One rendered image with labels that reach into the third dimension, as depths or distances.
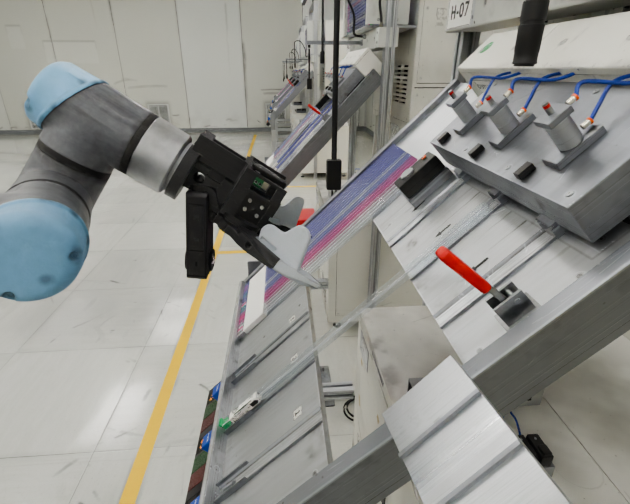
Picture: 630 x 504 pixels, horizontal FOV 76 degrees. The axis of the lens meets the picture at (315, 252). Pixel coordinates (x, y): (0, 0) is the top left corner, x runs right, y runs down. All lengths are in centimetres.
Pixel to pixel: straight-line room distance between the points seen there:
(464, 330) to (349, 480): 19
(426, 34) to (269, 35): 741
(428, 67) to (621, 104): 137
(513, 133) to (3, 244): 50
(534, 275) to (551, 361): 8
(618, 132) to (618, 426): 67
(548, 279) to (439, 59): 147
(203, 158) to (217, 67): 869
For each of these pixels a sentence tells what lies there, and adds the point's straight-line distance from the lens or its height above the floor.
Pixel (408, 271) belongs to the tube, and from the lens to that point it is 55.
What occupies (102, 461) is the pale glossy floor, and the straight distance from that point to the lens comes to 174.
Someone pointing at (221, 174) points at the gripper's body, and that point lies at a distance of 48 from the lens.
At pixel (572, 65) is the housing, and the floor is 124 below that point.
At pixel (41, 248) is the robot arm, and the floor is 112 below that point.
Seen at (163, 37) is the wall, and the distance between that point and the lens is 936.
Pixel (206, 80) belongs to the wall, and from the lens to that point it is 920.
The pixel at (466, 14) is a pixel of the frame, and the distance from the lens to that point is 97.
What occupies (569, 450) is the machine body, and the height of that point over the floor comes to 62.
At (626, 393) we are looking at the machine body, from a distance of 111.
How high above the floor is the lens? 124
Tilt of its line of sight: 24 degrees down
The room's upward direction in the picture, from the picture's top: straight up
